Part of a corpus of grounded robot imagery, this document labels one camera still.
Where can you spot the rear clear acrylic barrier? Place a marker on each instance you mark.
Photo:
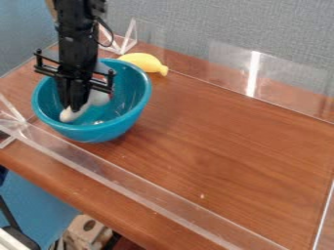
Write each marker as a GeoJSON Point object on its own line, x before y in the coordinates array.
{"type": "Point", "coordinates": [289, 84]}

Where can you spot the beige block with hole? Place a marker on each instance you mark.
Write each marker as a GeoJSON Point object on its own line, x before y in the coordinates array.
{"type": "Point", "coordinates": [87, 234]}

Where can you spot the left clear acrylic bracket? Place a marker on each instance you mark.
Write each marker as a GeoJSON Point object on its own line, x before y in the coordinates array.
{"type": "Point", "coordinates": [11, 120]}

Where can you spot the front clear acrylic barrier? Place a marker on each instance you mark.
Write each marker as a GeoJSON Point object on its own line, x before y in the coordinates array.
{"type": "Point", "coordinates": [151, 215]}

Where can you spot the clear acrylic barrier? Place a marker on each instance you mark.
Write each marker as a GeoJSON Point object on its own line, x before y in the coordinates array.
{"type": "Point", "coordinates": [289, 84]}
{"type": "Point", "coordinates": [151, 215]}

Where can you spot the yellow toy banana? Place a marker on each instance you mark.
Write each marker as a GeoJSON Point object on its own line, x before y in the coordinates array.
{"type": "Point", "coordinates": [147, 62]}

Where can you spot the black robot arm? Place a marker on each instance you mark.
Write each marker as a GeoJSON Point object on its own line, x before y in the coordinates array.
{"type": "Point", "coordinates": [77, 18]}

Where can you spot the blue plastic bowl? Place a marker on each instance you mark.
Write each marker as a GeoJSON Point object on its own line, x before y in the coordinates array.
{"type": "Point", "coordinates": [104, 120]}

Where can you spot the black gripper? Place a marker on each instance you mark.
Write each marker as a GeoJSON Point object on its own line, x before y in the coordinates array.
{"type": "Point", "coordinates": [95, 77]}

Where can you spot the clear acrylic triangular bracket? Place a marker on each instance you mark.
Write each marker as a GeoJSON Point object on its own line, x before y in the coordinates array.
{"type": "Point", "coordinates": [120, 44]}

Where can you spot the white red toy mushroom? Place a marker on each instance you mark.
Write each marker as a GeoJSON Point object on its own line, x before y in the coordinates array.
{"type": "Point", "coordinates": [96, 99]}

